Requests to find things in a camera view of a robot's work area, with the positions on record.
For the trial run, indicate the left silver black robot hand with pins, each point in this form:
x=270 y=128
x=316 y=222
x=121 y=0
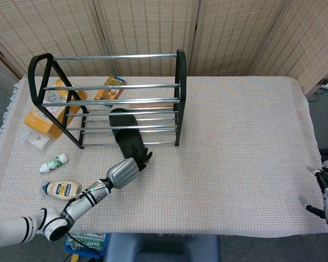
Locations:
x=123 y=173

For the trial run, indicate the black slipper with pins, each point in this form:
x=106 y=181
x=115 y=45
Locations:
x=128 y=142

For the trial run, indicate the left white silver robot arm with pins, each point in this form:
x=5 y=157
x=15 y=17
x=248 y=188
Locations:
x=82 y=204

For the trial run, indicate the black metal shoe rack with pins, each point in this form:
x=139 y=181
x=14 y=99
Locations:
x=180 y=82

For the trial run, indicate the mayonnaise squeeze bottle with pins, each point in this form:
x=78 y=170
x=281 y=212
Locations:
x=61 y=189

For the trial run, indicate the small white green bottle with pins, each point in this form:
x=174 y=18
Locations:
x=53 y=163

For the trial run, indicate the green white printed box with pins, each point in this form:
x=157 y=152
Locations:
x=87 y=242

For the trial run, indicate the small orange snack box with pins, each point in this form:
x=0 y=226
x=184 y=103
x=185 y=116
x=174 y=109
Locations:
x=109 y=94

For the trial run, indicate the large orange tissue pack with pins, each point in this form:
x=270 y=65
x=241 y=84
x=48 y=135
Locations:
x=52 y=131

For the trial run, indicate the clear plastic packet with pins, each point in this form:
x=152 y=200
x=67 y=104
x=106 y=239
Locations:
x=35 y=139

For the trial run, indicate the white woven tablecloth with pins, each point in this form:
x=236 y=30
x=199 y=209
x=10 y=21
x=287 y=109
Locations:
x=235 y=136

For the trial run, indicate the bamboo folding screen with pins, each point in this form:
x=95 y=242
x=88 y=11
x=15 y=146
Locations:
x=153 y=27

